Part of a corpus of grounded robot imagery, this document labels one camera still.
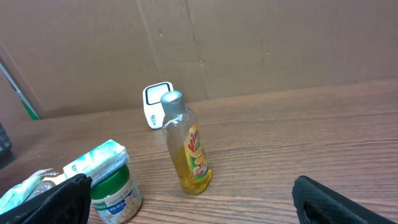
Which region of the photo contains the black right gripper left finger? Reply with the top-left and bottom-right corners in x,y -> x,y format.
1,174 -> 92,224

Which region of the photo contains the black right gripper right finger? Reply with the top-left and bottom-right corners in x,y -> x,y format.
292,175 -> 395,224

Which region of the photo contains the green lid jar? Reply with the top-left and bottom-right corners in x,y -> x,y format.
91,164 -> 142,224

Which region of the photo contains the teal snack packet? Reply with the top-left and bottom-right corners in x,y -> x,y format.
1,175 -> 41,214

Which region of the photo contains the teal tissue pack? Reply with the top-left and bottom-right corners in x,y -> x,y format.
63,139 -> 129,186

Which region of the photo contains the yellow dish soap bottle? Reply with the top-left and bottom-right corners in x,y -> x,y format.
160,91 -> 212,195

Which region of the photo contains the brown snack pouch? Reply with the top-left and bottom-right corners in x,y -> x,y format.
26,168 -> 67,201

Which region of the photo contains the white barcode scanner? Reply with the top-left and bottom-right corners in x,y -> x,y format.
142,82 -> 174,129

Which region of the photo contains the grey plastic basket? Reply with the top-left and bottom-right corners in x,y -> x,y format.
0,124 -> 15,168

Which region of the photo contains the green white strip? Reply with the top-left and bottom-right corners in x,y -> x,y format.
1,63 -> 40,120

